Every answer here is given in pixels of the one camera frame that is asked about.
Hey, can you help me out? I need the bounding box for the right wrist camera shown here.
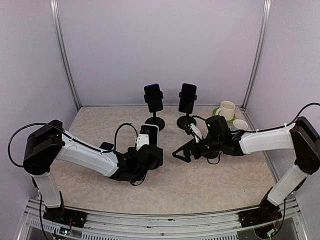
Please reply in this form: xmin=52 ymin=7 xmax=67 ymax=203
xmin=185 ymin=123 xmax=203 ymax=143

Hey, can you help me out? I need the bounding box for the green saucer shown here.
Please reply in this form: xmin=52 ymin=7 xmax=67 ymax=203
xmin=212 ymin=107 xmax=237 ymax=124

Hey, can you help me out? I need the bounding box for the cream ceramic mug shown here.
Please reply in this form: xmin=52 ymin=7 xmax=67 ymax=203
xmin=214 ymin=100 xmax=236 ymax=121

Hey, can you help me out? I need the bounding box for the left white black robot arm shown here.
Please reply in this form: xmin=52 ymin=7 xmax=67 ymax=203
xmin=22 ymin=120 xmax=163 ymax=223

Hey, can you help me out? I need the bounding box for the left aluminium frame post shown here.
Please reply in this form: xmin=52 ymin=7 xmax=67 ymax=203
xmin=50 ymin=0 xmax=82 ymax=111

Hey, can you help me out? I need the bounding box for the right aluminium frame post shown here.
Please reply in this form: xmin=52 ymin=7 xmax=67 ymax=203
xmin=241 ymin=0 xmax=272 ymax=111

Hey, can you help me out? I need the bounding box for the black folding stand right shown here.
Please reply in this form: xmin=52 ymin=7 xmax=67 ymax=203
xmin=205 ymin=151 xmax=220 ymax=159

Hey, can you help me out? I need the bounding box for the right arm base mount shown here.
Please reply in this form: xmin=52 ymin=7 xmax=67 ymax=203
xmin=238 ymin=208 xmax=283 ymax=228

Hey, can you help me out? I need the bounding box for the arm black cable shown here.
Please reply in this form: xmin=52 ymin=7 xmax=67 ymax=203
xmin=7 ymin=121 xmax=148 ymax=187
xmin=191 ymin=102 xmax=320 ymax=165

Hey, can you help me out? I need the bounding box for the light blue mug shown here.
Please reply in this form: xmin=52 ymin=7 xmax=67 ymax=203
xmin=230 ymin=119 xmax=249 ymax=132

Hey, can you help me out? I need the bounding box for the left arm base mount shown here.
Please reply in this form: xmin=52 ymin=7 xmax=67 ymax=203
xmin=43 ymin=207 xmax=87 ymax=229

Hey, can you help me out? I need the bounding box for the teal phone black screen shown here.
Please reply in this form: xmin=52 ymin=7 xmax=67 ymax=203
xmin=178 ymin=83 xmax=197 ymax=114

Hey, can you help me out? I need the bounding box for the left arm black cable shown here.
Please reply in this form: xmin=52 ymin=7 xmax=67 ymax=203
xmin=7 ymin=121 xmax=148 ymax=187

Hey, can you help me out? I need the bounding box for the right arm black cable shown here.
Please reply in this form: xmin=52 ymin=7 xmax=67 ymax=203
xmin=191 ymin=102 xmax=320 ymax=165

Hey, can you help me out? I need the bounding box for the blue phone black screen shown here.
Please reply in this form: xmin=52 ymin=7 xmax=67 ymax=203
xmin=143 ymin=83 xmax=164 ymax=113

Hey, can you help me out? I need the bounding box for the aluminium frame post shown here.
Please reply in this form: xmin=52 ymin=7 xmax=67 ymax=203
xmin=241 ymin=0 xmax=272 ymax=111
xmin=50 ymin=0 xmax=82 ymax=111

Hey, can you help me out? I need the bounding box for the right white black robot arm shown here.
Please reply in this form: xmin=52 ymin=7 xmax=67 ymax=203
xmin=172 ymin=115 xmax=320 ymax=222

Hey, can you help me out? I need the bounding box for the front aluminium rail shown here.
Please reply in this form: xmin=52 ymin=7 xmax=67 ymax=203
xmin=18 ymin=197 xmax=310 ymax=240

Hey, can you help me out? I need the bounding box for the black pole phone stand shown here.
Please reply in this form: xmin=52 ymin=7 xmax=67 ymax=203
xmin=143 ymin=92 xmax=167 ymax=131
xmin=176 ymin=91 xmax=199 ymax=130

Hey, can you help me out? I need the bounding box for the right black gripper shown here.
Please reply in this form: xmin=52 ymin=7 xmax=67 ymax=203
xmin=172 ymin=135 xmax=223 ymax=162

